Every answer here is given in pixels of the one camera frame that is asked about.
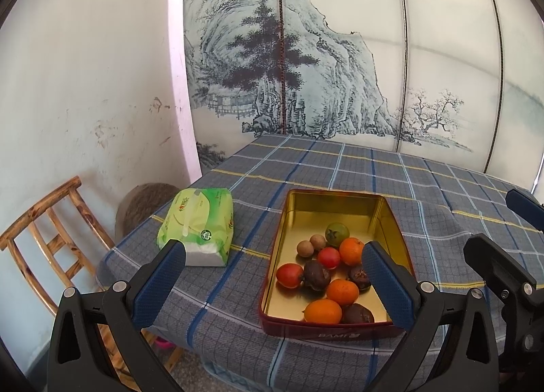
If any wooden chair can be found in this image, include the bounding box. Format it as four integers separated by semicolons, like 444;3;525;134
0;176;184;392

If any grey plaid cloth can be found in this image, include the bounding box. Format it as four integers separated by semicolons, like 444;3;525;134
96;134;544;392

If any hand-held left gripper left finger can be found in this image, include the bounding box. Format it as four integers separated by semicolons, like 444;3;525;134
47;239;188;392

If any red and gold tin box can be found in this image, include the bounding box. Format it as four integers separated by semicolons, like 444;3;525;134
258;189;416;341

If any green persimmon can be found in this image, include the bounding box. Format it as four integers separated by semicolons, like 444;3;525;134
325;223;350;247

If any small dark brown mangosteen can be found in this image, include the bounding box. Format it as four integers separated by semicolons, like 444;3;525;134
347;263;372;291

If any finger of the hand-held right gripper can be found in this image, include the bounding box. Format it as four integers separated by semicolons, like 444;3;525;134
506;189;544;232
463;233;544;371

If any small red tomato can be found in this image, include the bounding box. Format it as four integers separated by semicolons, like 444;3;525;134
317;246;341;269

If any brown round cushion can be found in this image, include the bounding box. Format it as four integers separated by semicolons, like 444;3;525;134
115;183;179;244

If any ink landscape painted screen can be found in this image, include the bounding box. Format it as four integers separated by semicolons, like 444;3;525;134
183;0;544;189

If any green tissue packet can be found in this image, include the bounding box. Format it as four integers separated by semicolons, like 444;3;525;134
156;188;234;267

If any large orange tangerine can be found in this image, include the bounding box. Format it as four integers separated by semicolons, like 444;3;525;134
303;299;343;325

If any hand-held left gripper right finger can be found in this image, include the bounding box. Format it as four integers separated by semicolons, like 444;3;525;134
361;241;499;392

